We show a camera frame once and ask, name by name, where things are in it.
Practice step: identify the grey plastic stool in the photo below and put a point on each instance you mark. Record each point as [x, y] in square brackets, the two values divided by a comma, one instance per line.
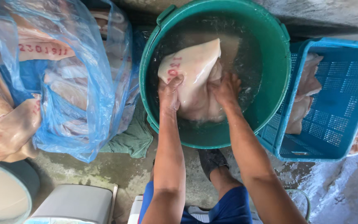
[73, 203]

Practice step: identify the person's leg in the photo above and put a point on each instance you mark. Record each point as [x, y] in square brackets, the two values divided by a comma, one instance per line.
[224, 180]

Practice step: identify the green plastic tub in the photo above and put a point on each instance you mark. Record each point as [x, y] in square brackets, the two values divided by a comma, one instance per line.
[269, 68]

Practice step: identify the person's blue shorts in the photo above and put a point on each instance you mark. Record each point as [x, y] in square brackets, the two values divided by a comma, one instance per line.
[231, 208]

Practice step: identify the pile of raw pork skins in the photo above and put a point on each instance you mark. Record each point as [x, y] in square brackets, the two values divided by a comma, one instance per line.
[61, 77]

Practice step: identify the raw pork skin piece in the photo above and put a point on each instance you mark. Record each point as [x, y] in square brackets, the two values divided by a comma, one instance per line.
[308, 77]
[298, 115]

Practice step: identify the large folded pork skin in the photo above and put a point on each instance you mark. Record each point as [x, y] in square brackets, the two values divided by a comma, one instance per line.
[9, 130]

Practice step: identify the blue plastic crate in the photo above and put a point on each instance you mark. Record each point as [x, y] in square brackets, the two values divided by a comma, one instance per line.
[337, 102]

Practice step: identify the pale pork skin with red stamp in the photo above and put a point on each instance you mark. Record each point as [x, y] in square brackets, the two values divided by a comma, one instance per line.
[194, 68]

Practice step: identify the person's black shoe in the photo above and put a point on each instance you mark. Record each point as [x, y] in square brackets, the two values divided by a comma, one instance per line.
[211, 160]

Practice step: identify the person's left hand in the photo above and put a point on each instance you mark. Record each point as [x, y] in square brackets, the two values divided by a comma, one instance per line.
[168, 95]

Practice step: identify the blue plastic bag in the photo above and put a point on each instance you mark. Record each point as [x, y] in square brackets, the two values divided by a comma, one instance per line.
[98, 102]

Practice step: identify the person's right hand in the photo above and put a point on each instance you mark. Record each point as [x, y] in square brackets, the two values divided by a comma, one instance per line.
[225, 90]

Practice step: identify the green cloth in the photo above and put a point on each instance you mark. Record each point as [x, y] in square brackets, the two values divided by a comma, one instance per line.
[132, 140]

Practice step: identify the round basin with white inside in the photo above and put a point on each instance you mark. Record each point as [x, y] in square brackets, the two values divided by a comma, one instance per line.
[2, 193]

